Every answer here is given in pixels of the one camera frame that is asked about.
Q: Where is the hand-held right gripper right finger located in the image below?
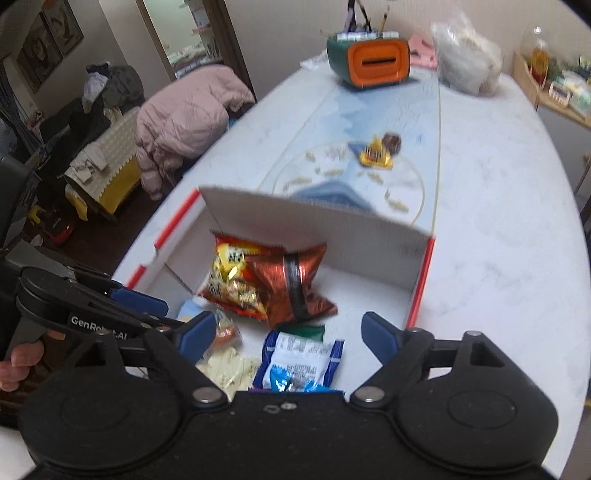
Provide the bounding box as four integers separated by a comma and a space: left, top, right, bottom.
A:
349, 311, 525, 409

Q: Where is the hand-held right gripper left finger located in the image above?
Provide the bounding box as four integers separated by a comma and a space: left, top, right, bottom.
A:
51, 311, 229, 409

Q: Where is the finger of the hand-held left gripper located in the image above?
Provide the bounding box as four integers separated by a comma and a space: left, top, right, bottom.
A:
69, 268, 168, 319

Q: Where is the light blue snack packet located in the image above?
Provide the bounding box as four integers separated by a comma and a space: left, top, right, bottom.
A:
177, 296, 205, 325

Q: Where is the small orange clear packet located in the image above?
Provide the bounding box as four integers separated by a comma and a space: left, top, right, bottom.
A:
213, 313, 243, 352

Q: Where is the cream yellow snack packet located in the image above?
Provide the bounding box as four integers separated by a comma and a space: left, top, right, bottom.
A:
196, 349, 260, 403

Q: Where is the green snack packet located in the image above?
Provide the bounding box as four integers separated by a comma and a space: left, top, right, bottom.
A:
290, 324, 327, 343

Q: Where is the white cardboard box red edge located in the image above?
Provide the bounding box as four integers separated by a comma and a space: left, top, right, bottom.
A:
113, 185, 437, 402

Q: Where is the blue white snack packet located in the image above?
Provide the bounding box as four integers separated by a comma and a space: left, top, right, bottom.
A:
262, 329, 346, 371

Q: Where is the dark red snack bag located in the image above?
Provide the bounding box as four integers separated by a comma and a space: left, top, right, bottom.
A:
250, 242, 339, 329

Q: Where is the person's left hand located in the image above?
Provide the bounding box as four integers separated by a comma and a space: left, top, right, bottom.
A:
0, 329, 66, 393

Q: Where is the red floor item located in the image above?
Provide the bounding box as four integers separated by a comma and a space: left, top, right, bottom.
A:
41, 216, 76, 246

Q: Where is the cream quilted cushion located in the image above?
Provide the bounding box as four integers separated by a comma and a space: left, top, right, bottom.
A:
64, 107, 142, 223

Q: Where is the yellow snack wrapper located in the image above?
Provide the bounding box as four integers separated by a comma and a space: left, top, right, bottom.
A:
359, 137, 394, 170

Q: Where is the pink puffer jacket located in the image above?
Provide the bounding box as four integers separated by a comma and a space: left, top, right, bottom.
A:
135, 64, 256, 200

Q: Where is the dark clothes pile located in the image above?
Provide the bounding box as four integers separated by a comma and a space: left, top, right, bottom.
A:
68, 61, 145, 136

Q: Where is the orange green tissue box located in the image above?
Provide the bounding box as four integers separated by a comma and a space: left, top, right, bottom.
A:
326, 31, 411, 89

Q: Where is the pink box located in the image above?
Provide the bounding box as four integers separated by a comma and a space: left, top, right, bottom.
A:
408, 34, 438, 71

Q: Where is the wooden cabinet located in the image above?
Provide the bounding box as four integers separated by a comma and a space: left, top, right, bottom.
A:
512, 50, 591, 127

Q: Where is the clear plastic bag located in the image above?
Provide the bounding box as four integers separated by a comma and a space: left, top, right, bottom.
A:
431, 10, 503, 97

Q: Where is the white timer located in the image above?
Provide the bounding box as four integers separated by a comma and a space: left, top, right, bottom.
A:
549, 80, 574, 108

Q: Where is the orange drink bottle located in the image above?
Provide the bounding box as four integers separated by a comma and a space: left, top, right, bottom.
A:
530, 39, 550, 81

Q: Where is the tissue pack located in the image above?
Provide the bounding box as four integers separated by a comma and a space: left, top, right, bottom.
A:
561, 69, 591, 114

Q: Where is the dark wall picture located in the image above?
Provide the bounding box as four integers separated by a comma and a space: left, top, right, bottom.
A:
16, 0, 85, 94

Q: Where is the brown door frame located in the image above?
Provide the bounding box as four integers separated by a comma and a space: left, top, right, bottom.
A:
135, 0, 258, 104

